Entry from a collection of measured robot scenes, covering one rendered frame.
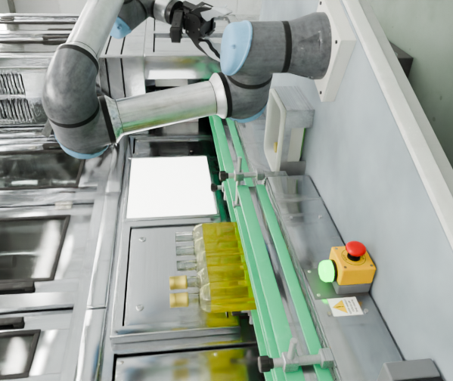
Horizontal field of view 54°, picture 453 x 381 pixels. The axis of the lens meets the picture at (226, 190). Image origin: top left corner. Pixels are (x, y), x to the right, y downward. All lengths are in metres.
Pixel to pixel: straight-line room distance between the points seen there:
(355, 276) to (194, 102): 0.54
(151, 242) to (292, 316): 0.67
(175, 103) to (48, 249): 0.72
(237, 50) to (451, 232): 0.57
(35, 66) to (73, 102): 1.10
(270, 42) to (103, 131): 0.42
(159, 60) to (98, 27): 0.91
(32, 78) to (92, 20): 1.04
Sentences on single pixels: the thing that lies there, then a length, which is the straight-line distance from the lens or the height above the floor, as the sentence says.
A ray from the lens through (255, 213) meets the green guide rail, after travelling 1.14.
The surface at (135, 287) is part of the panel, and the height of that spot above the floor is 1.26.
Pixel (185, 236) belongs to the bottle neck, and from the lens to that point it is 1.26.
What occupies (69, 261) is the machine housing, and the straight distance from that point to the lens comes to 1.50.
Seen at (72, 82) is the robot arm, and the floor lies 1.34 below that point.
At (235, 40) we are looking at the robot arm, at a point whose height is 0.99.
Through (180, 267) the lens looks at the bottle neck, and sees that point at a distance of 1.17.
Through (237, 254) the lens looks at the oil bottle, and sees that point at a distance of 1.18.
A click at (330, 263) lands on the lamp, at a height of 0.84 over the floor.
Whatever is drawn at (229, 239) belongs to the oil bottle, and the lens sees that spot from 1.22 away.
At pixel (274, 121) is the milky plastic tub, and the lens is 1.41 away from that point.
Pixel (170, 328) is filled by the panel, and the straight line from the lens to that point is 1.21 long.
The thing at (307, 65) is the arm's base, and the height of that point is 0.83.
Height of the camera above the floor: 1.15
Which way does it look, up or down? 7 degrees down
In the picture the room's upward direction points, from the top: 93 degrees counter-clockwise
